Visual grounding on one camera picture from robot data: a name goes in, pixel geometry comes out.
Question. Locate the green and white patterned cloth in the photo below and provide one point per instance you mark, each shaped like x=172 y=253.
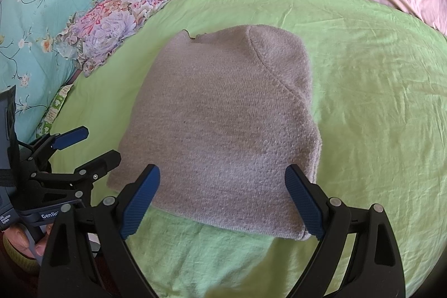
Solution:
x=53 y=109

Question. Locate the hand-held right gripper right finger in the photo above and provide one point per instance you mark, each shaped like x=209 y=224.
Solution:
x=307 y=203

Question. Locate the purple floral ruffled pillow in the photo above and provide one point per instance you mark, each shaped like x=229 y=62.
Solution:
x=104 y=25

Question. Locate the person's left hand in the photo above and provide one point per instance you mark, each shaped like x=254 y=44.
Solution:
x=17 y=237

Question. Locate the teal floral pillow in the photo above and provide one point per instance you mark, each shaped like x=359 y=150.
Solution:
x=38 y=22

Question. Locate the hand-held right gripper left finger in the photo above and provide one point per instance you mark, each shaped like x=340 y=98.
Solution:
x=139 y=203

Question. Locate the light green bed sheet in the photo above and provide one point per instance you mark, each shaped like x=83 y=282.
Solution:
x=366 y=109

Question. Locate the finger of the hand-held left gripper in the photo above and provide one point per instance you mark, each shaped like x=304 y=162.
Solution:
x=70 y=138
x=101 y=162

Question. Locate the grey knitted sweater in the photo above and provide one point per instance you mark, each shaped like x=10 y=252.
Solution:
x=223 y=130

